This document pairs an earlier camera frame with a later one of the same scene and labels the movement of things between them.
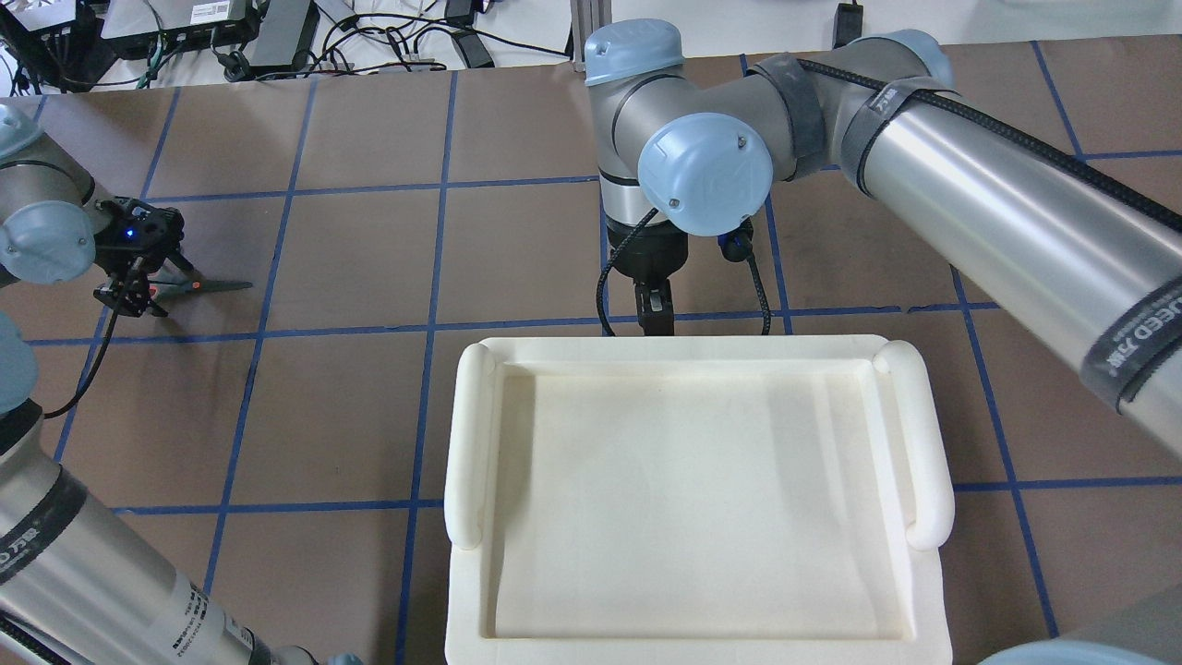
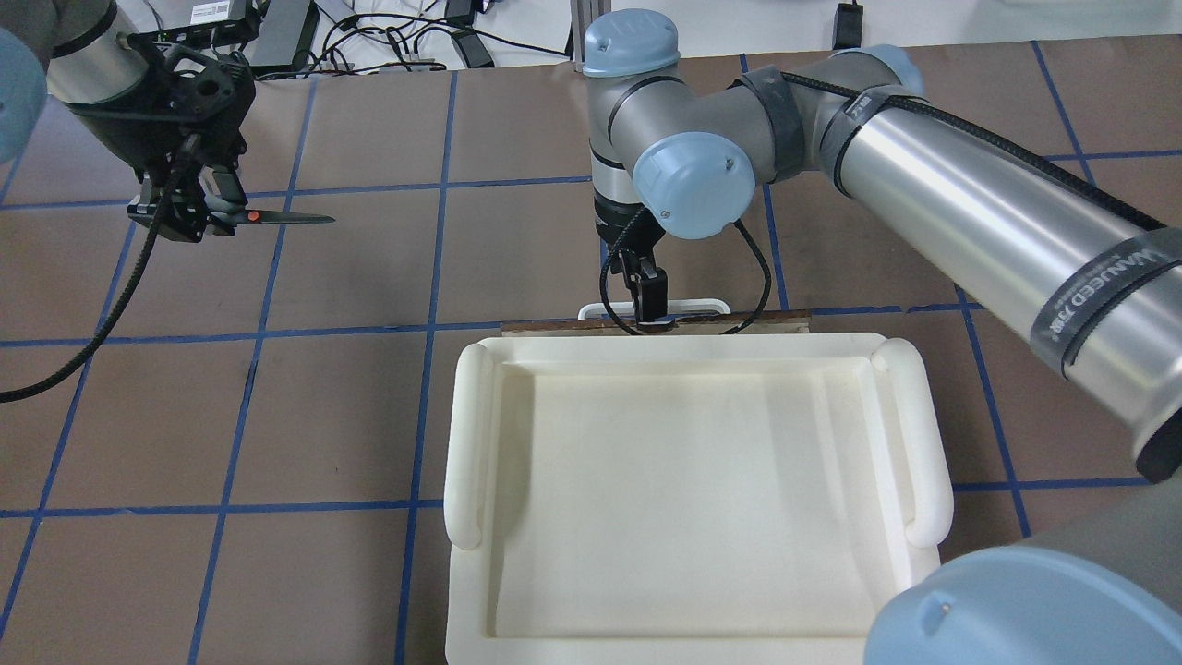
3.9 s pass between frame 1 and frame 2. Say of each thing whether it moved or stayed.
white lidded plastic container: stayed
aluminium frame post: stayed
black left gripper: moved
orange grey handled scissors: moved
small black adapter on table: stayed
